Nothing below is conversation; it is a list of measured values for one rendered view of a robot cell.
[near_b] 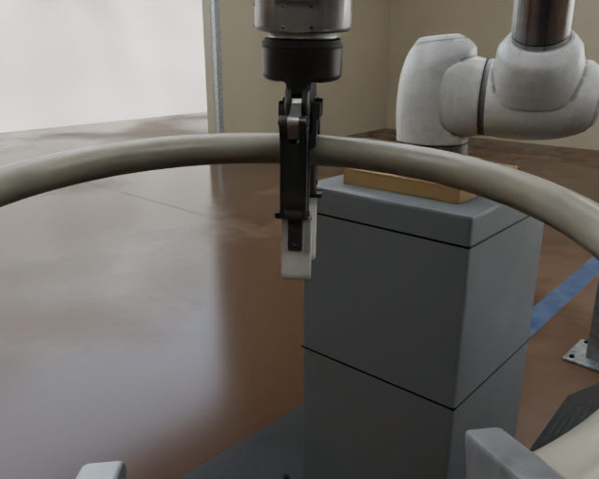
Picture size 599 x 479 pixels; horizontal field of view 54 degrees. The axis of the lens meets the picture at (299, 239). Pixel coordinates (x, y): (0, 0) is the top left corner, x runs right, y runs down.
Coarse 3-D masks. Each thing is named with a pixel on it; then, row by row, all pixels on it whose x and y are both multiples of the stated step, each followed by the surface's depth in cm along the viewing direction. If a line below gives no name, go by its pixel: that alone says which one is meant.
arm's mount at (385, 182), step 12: (348, 168) 127; (516, 168) 131; (348, 180) 128; (360, 180) 126; (372, 180) 124; (384, 180) 122; (396, 180) 120; (408, 180) 118; (420, 180) 117; (396, 192) 120; (408, 192) 119; (420, 192) 117; (432, 192) 115; (444, 192) 113; (456, 192) 112; (468, 192) 114
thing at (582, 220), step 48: (144, 144) 54; (192, 144) 56; (240, 144) 56; (336, 144) 56; (384, 144) 55; (0, 192) 45; (480, 192) 49; (528, 192) 44; (576, 240) 40; (576, 432) 20
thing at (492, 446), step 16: (480, 432) 17; (496, 432) 17; (480, 448) 16; (496, 448) 16; (512, 448) 16; (96, 464) 16; (112, 464) 16; (480, 464) 16; (496, 464) 15; (512, 464) 15; (528, 464) 15; (544, 464) 15
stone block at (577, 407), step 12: (576, 396) 79; (588, 396) 76; (564, 408) 77; (576, 408) 74; (588, 408) 71; (552, 420) 75; (564, 420) 72; (576, 420) 69; (552, 432) 70; (564, 432) 68; (540, 444) 69
